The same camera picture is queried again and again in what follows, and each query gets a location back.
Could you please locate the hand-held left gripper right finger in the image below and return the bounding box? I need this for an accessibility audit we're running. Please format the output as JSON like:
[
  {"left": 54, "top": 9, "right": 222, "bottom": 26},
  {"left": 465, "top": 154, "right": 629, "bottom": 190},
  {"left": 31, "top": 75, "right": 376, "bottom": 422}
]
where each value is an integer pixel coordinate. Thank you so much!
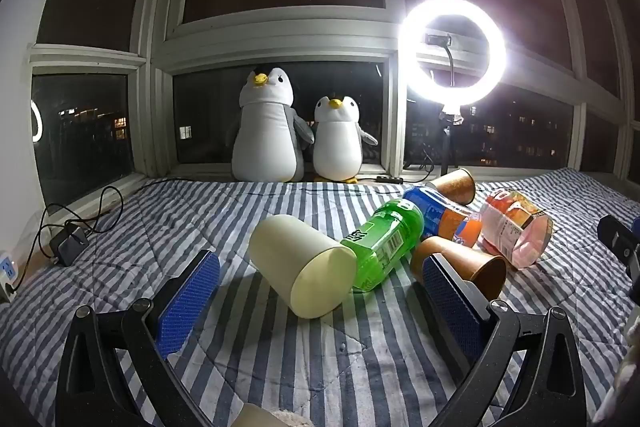
[{"left": 422, "top": 252, "right": 587, "bottom": 427}]

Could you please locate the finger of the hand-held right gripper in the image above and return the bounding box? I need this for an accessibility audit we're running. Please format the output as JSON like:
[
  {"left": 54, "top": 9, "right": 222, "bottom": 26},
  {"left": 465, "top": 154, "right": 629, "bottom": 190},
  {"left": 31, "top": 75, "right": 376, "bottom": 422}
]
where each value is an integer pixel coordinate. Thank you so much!
[{"left": 597, "top": 214, "right": 640, "bottom": 279}]

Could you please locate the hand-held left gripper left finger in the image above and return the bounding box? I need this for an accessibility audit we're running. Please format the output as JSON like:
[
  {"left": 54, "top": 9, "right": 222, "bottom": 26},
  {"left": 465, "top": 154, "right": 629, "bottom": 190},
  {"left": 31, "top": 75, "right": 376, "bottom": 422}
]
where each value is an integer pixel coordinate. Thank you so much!
[{"left": 55, "top": 249, "right": 221, "bottom": 427}]

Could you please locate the cream plastic cup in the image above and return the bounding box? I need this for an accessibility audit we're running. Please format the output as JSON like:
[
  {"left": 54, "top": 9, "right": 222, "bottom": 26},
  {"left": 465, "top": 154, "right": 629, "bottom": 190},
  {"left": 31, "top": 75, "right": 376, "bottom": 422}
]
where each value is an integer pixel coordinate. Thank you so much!
[{"left": 248, "top": 214, "right": 357, "bottom": 319}]

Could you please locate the brown paper cup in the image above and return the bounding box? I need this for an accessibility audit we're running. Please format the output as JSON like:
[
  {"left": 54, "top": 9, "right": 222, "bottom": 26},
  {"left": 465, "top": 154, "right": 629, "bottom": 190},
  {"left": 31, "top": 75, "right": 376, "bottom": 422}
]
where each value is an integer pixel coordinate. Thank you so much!
[
  {"left": 431, "top": 167, "right": 477, "bottom": 206},
  {"left": 410, "top": 235, "right": 508, "bottom": 301}
]

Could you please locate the orange soda bottle blue label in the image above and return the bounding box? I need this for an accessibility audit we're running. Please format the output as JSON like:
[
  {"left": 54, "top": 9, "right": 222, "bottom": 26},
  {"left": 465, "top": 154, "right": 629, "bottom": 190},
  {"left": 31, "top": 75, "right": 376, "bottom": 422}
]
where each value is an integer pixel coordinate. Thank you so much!
[{"left": 402, "top": 186, "right": 484, "bottom": 249}]

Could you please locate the green plastic bottle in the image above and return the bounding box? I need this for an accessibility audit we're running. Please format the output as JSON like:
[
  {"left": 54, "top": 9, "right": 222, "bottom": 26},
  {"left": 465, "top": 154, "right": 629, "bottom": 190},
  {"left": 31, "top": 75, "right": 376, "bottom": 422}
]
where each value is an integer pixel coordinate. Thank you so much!
[{"left": 341, "top": 200, "right": 425, "bottom": 293}]

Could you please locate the pink drink bottle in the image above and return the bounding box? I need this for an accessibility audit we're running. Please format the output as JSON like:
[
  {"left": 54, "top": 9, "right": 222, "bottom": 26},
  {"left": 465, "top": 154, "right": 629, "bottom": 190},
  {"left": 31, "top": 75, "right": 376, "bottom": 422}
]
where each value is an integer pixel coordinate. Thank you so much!
[{"left": 478, "top": 187, "right": 555, "bottom": 269}]

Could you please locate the blue white striped blanket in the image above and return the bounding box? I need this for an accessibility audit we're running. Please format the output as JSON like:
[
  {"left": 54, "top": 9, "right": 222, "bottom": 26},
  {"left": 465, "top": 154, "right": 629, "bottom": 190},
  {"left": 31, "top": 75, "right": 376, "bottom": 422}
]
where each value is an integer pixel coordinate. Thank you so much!
[{"left": 0, "top": 166, "right": 640, "bottom": 427}]

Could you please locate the black power adapter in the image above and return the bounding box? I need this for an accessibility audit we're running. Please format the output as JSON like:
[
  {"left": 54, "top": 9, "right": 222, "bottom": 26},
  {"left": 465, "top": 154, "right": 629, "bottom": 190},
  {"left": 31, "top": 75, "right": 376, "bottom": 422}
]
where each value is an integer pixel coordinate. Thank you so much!
[{"left": 49, "top": 224, "right": 89, "bottom": 267}]

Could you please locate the white fuzzy cloth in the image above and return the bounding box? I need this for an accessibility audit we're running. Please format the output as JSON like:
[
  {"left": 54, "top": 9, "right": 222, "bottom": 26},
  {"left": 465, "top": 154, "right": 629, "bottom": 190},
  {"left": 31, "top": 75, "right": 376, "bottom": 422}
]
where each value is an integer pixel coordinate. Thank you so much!
[{"left": 594, "top": 307, "right": 640, "bottom": 427}]

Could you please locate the white power strip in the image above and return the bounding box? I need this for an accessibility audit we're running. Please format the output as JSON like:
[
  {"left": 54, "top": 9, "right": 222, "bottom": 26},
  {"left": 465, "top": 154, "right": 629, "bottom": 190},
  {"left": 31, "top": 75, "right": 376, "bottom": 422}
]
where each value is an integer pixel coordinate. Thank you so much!
[{"left": 0, "top": 249, "right": 22, "bottom": 304}]

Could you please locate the large penguin plush toy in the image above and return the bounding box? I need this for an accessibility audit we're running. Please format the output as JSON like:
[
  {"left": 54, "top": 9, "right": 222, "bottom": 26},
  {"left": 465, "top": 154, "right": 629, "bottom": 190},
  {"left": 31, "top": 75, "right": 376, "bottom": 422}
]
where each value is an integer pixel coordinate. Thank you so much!
[{"left": 231, "top": 65, "right": 315, "bottom": 184}]

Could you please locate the small penguin plush toy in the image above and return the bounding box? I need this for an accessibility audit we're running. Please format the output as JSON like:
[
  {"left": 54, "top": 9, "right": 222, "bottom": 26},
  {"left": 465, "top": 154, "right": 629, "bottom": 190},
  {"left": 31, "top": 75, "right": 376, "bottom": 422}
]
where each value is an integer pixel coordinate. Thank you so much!
[{"left": 312, "top": 95, "right": 379, "bottom": 184}]

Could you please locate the black adapter cable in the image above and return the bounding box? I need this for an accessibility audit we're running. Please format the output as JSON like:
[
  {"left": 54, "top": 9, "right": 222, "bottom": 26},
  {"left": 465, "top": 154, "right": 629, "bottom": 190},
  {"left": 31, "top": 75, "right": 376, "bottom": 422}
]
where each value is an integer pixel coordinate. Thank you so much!
[{"left": 29, "top": 179, "right": 173, "bottom": 260}]

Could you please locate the black ring light stand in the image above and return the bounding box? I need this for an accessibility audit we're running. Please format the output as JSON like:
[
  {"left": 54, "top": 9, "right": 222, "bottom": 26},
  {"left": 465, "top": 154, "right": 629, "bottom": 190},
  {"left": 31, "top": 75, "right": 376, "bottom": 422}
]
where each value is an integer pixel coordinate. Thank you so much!
[{"left": 402, "top": 107, "right": 467, "bottom": 182}]

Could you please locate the white window frame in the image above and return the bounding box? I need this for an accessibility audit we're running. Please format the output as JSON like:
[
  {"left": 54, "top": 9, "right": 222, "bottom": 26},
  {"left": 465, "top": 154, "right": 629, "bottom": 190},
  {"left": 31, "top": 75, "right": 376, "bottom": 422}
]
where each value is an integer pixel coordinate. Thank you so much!
[{"left": 0, "top": 0, "right": 640, "bottom": 188}]

